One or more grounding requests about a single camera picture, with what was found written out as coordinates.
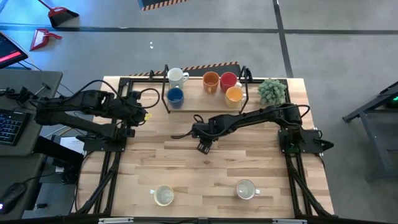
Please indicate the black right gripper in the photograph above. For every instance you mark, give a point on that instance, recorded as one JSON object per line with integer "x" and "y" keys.
{"x": 206, "y": 142}

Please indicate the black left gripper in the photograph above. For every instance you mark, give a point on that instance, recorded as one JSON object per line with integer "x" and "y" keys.
{"x": 136, "y": 112}

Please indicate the grey geometric patterned mug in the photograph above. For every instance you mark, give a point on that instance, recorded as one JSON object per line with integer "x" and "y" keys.
{"x": 175, "y": 75}

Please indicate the orange faceted mug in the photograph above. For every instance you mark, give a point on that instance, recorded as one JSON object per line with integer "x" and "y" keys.
{"x": 211, "y": 79}

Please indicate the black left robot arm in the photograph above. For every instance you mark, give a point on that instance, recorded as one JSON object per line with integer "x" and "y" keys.
{"x": 93, "y": 101}

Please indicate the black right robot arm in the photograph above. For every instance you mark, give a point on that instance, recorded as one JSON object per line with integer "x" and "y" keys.
{"x": 248, "y": 119}

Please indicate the white mug dark rim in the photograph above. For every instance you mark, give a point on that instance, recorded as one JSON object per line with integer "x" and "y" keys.
{"x": 245, "y": 189}

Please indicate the orange leaf patterned mug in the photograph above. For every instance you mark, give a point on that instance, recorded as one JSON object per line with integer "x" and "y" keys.
{"x": 163, "y": 195}

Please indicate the white paper sheet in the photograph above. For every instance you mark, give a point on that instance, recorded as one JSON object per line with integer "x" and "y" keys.
{"x": 71, "y": 143}

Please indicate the black hazard striped mat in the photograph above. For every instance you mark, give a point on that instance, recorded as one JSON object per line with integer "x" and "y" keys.
{"x": 217, "y": 71}
{"x": 155, "y": 2}

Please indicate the green potted succulent plant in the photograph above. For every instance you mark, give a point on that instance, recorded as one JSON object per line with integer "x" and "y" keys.
{"x": 272, "y": 91}

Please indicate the grey desk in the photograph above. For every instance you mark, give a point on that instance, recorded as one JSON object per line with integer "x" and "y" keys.
{"x": 37, "y": 81}

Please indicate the backlit black keyboard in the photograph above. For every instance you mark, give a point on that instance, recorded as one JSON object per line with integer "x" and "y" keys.
{"x": 11, "y": 127}

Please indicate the black computer mouse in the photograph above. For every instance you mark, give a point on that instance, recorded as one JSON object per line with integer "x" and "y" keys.
{"x": 12, "y": 196}

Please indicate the black metal stand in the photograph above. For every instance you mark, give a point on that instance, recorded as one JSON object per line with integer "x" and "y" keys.
{"x": 387, "y": 91}

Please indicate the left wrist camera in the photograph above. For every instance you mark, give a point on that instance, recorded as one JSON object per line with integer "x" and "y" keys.
{"x": 133, "y": 94}

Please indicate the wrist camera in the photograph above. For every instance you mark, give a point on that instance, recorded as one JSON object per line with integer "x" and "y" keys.
{"x": 199, "y": 127}
{"x": 133, "y": 94}

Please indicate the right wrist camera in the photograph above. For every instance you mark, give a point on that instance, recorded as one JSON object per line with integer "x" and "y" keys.
{"x": 199, "y": 127}

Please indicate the black table frame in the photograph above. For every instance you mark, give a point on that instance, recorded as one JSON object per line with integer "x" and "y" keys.
{"x": 143, "y": 80}

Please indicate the wooden shelf black frame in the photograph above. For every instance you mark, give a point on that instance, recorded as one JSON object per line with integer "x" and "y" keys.
{"x": 199, "y": 99}

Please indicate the silver metal bracket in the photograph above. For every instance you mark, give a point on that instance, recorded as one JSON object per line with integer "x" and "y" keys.
{"x": 115, "y": 220}
{"x": 289, "y": 221}

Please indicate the black clamp mount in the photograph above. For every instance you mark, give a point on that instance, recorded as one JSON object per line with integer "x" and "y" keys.
{"x": 18, "y": 93}

